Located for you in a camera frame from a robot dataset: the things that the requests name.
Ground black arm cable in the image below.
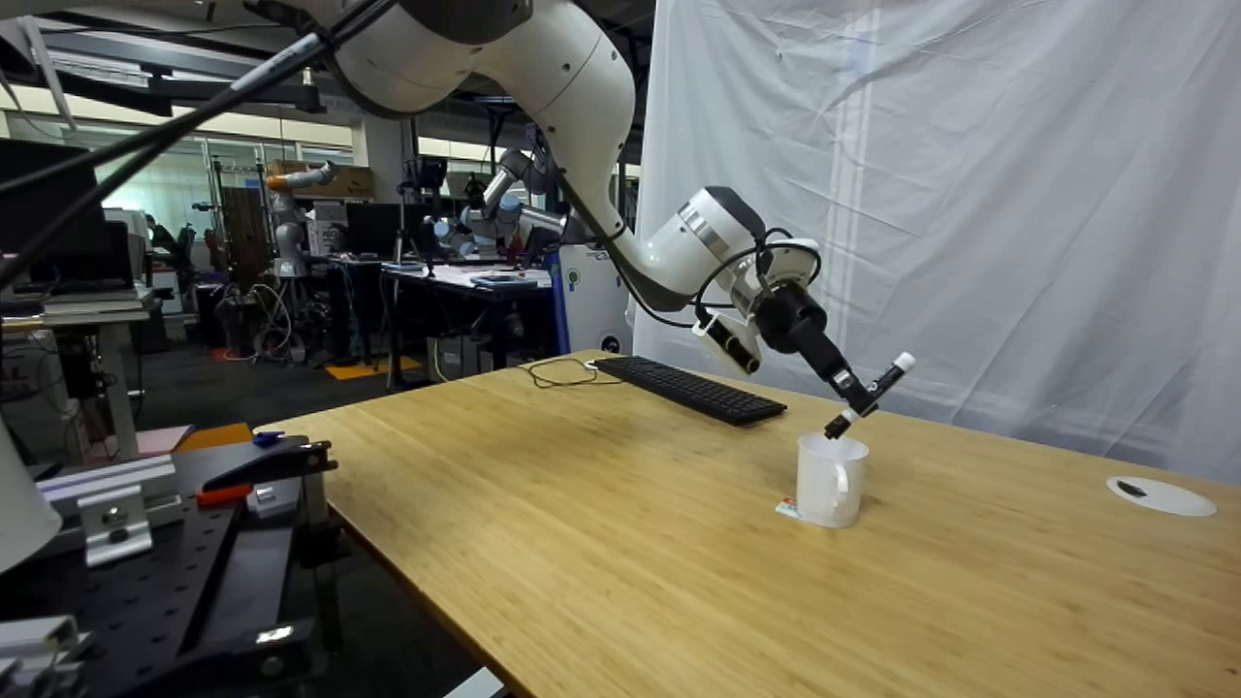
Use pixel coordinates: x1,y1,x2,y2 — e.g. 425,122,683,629
686,224,827,329

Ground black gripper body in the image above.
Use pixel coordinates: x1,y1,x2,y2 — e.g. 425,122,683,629
751,278,860,396

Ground white round table grommet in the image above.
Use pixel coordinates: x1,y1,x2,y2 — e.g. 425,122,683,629
1101,474,1220,524

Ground black keyboard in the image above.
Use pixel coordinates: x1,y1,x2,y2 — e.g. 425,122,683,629
588,352,791,432

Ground black marker with white end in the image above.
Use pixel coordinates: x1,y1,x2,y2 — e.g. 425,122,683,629
816,348,920,444

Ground aluminium extrusion bar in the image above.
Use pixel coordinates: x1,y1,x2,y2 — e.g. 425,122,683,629
33,449,184,573

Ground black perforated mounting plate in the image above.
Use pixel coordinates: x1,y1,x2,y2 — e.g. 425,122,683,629
0,499,339,698

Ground orange and black clamp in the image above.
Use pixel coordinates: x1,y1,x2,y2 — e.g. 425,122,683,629
188,434,339,515

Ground white mug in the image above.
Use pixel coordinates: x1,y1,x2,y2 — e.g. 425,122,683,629
771,432,872,537

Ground white fabric curtain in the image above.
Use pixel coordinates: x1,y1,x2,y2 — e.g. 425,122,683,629
629,0,1241,492

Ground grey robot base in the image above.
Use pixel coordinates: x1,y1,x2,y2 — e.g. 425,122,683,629
0,422,67,583

